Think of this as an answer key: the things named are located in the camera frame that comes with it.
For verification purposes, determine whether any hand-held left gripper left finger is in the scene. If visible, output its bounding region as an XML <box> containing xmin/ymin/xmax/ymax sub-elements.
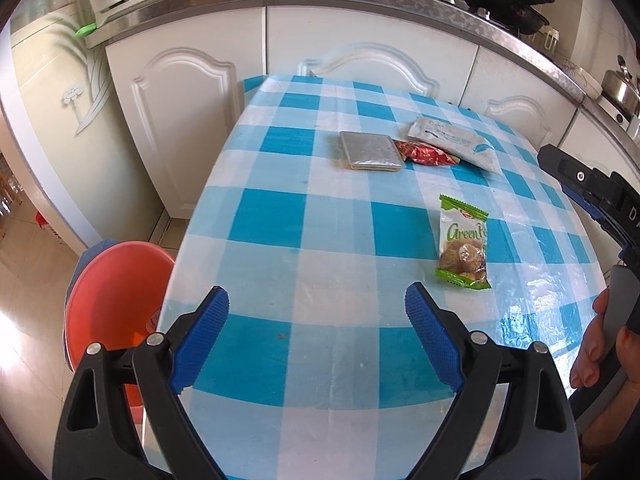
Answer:
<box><xmin>52</xmin><ymin>286</ymin><xmax>231</xmax><ymax>480</ymax></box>

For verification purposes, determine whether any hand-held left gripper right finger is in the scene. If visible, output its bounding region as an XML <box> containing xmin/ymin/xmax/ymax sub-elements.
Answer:
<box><xmin>404</xmin><ymin>282</ymin><xmax>583</xmax><ymax>480</ymax></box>

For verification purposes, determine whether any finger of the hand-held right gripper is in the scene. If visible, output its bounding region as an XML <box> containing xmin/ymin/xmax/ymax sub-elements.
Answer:
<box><xmin>537</xmin><ymin>144</ymin><xmax>621</xmax><ymax>223</ymax></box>

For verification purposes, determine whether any orange plastic basin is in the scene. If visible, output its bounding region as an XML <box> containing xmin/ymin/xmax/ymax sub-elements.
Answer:
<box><xmin>64</xmin><ymin>241</ymin><xmax>177</xmax><ymax>408</ymax></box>

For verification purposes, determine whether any person's right hand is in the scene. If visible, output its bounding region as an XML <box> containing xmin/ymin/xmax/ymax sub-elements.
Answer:
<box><xmin>569</xmin><ymin>287</ymin><xmax>640</xmax><ymax>391</ymax></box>

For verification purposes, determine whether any white cabinet door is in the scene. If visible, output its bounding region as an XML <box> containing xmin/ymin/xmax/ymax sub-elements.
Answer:
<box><xmin>467</xmin><ymin>45</ymin><xmax>586</xmax><ymax>148</ymax></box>
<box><xmin>562</xmin><ymin>107</ymin><xmax>640</xmax><ymax>196</ymax></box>
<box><xmin>105</xmin><ymin>7</ymin><xmax>267</xmax><ymax>221</ymax></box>
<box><xmin>265</xmin><ymin>5</ymin><xmax>483</xmax><ymax>111</ymax></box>

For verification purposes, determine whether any steel pot with lid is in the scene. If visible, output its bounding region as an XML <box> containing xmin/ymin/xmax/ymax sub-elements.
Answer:
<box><xmin>600</xmin><ymin>55</ymin><xmax>640</xmax><ymax>118</ymax></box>

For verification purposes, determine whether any green cookie packet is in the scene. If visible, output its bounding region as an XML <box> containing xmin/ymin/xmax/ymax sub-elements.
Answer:
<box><xmin>434</xmin><ymin>194</ymin><xmax>492</xmax><ymax>291</ymax></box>

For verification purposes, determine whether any patterned white bowl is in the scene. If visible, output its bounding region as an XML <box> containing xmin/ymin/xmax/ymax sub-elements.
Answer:
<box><xmin>557</xmin><ymin>57</ymin><xmax>603</xmax><ymax>101</ymax></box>

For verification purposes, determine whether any white foil packet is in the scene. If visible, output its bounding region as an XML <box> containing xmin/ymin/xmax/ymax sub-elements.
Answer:
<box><xmin>406</xmin><ymin>116</ymin><xmax>503</xmax><ymax>176</ymax></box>

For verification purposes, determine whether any glass jar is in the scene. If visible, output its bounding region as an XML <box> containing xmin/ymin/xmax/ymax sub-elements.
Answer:
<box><xmin>537</xmin><ymin>25</ymin><xmax>560</xmax><ymax>56</ymax></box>

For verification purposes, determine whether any red snack wrapper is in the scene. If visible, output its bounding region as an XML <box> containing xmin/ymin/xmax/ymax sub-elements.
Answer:
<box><xmin>392</xmin><ymin>140</ymin><xmax>462</xmax><ymax>167</ymax></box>

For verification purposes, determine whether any blue checkered tablecloth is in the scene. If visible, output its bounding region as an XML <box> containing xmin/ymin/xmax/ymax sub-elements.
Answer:
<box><xmin>142</xmin><ymin>74</ymin><xmax>608</xmax><ymax>480</ymax></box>

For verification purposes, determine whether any black frying pan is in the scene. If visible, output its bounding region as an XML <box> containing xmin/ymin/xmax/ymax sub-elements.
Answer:
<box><xmin>455</xmin><ymin>0</ymin><xmax>557</xmax><ymax>36</ymax></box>

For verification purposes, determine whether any silver square packet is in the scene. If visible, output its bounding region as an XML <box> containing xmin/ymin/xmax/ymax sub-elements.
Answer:
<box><xmin>339</xmin><ymin>131</ymin><xmax>405</xmax><ymax>172</ymax></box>

